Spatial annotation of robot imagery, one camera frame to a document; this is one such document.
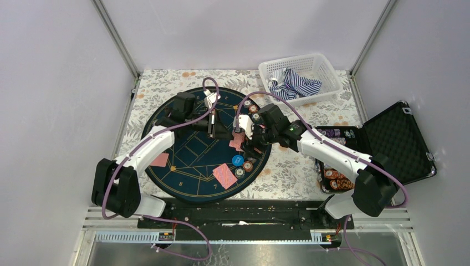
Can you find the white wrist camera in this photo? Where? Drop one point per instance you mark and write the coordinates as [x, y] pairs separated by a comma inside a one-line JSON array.
[[244, 123], [210, 99]]

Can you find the black aluminium poker case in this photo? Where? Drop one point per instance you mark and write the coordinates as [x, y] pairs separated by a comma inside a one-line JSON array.
[[394, 133]]

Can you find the red card seat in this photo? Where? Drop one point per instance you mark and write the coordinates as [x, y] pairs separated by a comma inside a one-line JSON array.
[[238, 139], [160, 160], [224, 176]]

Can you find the red chip stack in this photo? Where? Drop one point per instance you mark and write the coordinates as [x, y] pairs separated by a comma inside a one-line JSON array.
[[247, 166], [252, 109]]

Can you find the red card bottom seat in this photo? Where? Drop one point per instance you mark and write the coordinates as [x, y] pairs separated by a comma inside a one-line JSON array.
[[224, 176]]

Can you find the green blue 50 chip stack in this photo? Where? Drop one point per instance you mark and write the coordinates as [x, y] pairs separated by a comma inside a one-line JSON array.
[[239, 173]]

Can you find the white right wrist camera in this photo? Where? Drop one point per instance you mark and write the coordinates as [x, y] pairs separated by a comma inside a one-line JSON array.
[[244, 123]]

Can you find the blue white striped cloth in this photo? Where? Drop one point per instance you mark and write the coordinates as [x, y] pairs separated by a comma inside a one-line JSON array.
[[288, 85]]

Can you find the red playing card deck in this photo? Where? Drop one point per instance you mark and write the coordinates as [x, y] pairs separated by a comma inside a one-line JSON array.
[[212, 124]]

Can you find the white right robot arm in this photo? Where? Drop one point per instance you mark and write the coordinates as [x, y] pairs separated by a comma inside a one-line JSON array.
[[373, 189]]

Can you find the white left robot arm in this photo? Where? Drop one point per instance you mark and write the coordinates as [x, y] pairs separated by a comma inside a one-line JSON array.
[[116, 186]]

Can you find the red chips in case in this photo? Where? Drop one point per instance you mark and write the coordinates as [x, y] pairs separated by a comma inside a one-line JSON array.
[[336, 181]]

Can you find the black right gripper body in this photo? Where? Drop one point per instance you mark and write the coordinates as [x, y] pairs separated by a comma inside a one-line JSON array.
[[261, 137]]

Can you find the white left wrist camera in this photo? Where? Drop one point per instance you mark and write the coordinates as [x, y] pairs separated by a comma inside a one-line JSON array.
[[210, 99]]

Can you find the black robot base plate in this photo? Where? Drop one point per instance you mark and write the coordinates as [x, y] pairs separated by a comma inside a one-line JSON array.
[[256, 220]]

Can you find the round dark blue poker mat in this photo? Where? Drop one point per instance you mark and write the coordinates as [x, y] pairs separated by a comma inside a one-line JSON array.
[[188, 172]]

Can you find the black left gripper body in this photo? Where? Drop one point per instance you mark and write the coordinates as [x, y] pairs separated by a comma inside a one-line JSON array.
[[200, 124]]

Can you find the floral tablecloth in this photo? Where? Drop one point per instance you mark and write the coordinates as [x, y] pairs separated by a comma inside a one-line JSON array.
[[287, 175]]

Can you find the white plastic basket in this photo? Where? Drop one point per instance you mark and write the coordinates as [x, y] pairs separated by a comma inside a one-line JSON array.
[[312, 66]]

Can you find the blue small blind button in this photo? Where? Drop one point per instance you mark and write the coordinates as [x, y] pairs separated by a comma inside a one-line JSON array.
[[238, 160]]

